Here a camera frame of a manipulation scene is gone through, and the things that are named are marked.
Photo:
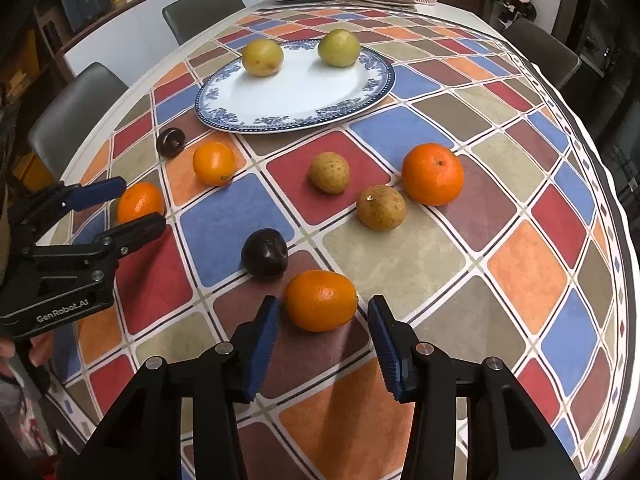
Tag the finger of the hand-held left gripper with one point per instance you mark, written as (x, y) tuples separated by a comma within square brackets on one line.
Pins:
[(140, 227), (100, 192)]

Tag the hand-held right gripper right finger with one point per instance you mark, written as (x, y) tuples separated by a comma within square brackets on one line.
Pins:
[(387, 350)]

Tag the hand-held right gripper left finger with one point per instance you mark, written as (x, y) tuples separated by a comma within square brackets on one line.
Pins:
[(265, 345)]

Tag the small orange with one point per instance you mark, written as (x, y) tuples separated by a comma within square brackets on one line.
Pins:
[(140, 200), (215, 162)]

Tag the oblong orange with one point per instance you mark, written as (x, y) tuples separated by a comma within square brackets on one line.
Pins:
[(321, 300)]

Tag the dark purple plum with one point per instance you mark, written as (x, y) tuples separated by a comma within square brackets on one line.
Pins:
[(265, 253), (171, 141)]

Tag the small brown pear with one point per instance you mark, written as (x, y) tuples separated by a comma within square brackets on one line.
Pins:
[(381, 207), (330, 172)]

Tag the large round orange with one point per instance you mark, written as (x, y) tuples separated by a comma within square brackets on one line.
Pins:
[(432, 174)]

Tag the blue patterned white plate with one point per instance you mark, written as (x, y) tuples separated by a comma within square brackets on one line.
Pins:
[(300, 95)]

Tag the person's left hand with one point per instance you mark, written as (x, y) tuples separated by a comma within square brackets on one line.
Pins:
[(40, 349)]

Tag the grey dining chair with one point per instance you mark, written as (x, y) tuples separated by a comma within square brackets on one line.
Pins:
[(202, 10), (75, 110), (542, 52)]

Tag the person's printed clothing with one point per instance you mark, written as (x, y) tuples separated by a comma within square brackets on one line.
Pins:
[(20, 410)]

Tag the dark wooden shelf cabinet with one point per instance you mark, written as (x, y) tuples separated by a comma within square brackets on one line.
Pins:
[(20, 75)]

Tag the colourful checkered tablecloth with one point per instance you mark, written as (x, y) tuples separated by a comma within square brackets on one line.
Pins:
[(500, 260)]

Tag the white base cabinet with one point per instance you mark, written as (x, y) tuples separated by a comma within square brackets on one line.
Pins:
[(135, 35)]

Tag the yellow pear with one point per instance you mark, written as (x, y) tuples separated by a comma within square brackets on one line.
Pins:
[(262, 57), (339, 47)]

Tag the white shoe rack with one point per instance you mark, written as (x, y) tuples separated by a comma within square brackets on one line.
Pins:
[(515, 7)]

